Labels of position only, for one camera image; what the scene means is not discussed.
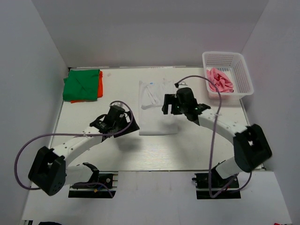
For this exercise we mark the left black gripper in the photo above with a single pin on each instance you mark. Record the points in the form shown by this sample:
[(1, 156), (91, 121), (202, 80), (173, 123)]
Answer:
[(134, 127)]

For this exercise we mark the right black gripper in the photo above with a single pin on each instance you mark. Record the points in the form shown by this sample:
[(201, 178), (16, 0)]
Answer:
[(170, 99)]

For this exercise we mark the white t shirt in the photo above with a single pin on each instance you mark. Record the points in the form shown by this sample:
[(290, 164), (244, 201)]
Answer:
[(152, 121)]

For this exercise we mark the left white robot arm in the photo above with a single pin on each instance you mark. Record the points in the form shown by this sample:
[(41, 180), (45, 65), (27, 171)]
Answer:
[(51, 168)]

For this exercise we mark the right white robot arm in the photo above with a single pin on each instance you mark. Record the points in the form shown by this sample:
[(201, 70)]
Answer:
[(250, 145)]

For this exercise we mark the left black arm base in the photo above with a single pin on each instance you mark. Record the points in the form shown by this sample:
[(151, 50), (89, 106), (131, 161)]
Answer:
[(103, 187)]

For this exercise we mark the folded orange t shirt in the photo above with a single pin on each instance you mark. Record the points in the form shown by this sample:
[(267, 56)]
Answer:
[(99, 91)]

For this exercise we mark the pink t shirt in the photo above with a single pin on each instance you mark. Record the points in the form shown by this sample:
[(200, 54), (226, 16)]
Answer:
[(220, 80)]

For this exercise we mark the white plastic basket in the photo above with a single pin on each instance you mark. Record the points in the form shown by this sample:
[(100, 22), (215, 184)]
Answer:
[(233, 65)]

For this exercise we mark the folded green t shirt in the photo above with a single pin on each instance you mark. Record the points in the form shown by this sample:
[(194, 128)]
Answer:
[(81, 85)]

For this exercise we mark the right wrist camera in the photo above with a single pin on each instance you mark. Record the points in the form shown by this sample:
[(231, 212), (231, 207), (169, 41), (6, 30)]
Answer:
[(185, 96)]

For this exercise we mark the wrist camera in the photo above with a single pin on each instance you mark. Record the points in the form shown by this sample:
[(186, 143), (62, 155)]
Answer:
[(185, 96), (114, 115)]

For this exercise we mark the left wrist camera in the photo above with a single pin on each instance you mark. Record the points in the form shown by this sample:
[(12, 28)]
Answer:
[(114, 115)]

